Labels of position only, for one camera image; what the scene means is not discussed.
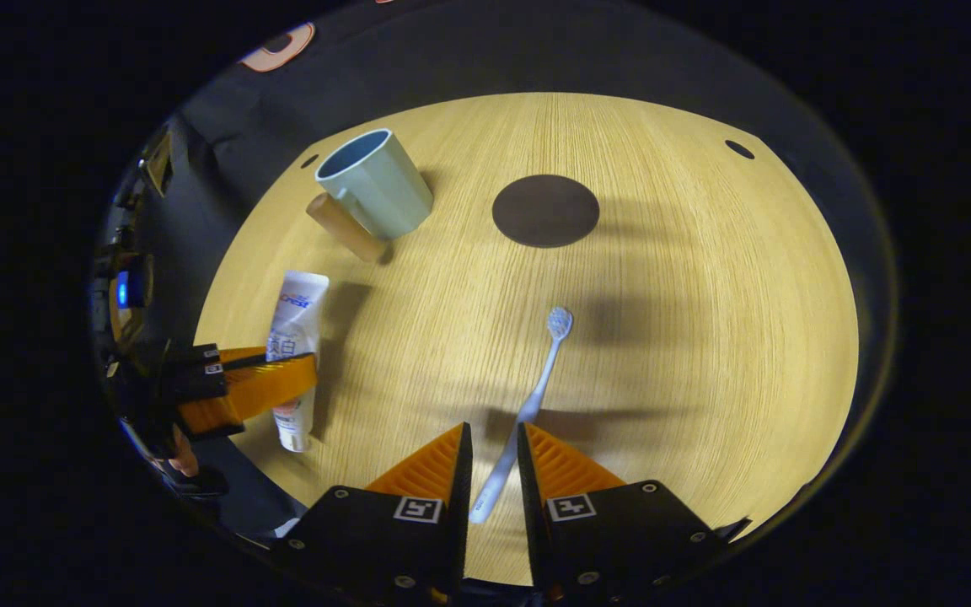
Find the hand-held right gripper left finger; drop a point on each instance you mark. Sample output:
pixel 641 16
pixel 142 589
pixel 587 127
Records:
pixel 461 539

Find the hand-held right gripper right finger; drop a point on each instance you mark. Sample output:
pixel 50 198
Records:
pixel 533 539

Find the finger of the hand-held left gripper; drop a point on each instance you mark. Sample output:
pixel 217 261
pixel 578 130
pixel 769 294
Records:
pixel 266 389
pixel 195 356

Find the white toothpaste tube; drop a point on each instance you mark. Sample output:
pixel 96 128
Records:
pixel 300 303

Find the white toothbrush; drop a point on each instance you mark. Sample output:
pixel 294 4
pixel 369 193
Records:
pixel 559 323

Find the dark round coaster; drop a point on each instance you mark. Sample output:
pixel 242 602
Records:
pixel 545 211

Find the wooden desktop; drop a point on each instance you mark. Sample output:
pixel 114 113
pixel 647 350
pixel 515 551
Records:
pixel 662 337

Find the black backdrop cloth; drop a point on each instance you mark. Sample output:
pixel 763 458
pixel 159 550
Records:
pixel 536 51

